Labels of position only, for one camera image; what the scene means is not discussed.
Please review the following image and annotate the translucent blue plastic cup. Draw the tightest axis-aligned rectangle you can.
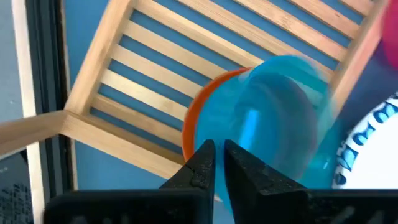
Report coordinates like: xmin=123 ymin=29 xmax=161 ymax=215
xmin=194 ymin=55 xmax=343 ymax=215

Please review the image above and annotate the wooden slatted shelf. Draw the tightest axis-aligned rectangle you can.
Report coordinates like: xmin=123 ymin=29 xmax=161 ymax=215
xmin=0 ymin=0 xmax=389 ymax=180

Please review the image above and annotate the blue white patterned bowl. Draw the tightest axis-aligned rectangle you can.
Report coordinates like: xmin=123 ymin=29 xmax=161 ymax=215
xmin=331 ymin=93 xmax=398 ymax=190

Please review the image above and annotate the pink plastic bowl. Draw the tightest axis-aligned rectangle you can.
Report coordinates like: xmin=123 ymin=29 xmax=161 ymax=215
xmin=381 ymin=0 xmax=398 ymax=70

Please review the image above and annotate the black table frame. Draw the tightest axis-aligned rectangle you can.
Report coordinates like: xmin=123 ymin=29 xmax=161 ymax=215
xmin=25 ymin=0 xmax=78 ymax=200

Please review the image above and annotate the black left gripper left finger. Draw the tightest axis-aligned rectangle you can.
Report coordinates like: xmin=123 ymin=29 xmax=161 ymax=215
xmin=43 ymin=139 xmax=216 ymax=224

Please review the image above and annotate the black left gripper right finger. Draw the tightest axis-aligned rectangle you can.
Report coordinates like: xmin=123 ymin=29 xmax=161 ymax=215
xmin=223 ymin=139 xmax=398 ymax=224

